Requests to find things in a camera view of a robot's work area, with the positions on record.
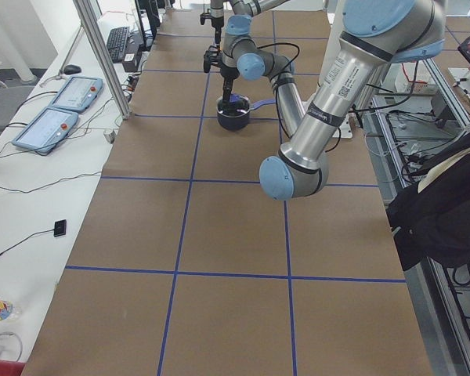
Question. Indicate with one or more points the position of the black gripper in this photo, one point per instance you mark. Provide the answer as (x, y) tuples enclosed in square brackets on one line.
[(229, 74), (218, 23)]

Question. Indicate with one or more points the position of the glass pot lid blue knob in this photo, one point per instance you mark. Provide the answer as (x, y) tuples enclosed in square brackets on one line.
[(241, 106)]

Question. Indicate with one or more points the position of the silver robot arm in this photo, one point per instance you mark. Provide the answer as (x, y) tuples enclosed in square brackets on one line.
[(374, 33), (252, 8)]

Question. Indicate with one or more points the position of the black keyboard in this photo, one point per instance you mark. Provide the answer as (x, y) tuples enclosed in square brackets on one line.
[(117, 42)]

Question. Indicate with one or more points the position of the small silver metal cylinder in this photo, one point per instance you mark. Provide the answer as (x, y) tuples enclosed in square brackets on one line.
[(109, 135)]

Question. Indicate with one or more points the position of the upper blue teach pendant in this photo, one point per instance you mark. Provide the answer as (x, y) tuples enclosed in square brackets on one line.
[(77, 94)]

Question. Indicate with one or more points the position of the blue teach pendant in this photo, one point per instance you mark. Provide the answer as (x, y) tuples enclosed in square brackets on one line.
[(46, 130), (77, 94)]

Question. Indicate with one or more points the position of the black computer mouse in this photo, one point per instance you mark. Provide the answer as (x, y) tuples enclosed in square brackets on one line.
[(71, 69)]

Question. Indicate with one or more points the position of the lower blue teach pendant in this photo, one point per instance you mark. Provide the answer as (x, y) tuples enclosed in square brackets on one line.
[(46, 130)]

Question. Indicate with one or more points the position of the small black box device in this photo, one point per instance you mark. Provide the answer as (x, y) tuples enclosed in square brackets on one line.
[(60, 228)]

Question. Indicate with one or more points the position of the person in black jacket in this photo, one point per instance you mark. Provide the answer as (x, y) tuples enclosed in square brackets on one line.
[(432, 217)]

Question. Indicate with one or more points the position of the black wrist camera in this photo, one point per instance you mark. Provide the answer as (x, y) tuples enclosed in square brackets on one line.
[(204, 17), (212, 58)]

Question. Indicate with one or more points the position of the blue saucepan with handle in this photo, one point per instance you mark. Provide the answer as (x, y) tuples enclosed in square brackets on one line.
[(237, 123)]

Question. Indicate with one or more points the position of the aluminium frame post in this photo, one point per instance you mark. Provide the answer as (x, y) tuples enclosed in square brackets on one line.
[(89, 22)]

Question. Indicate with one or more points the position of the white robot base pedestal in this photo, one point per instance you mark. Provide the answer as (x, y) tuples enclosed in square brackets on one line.
[(348, 72)]

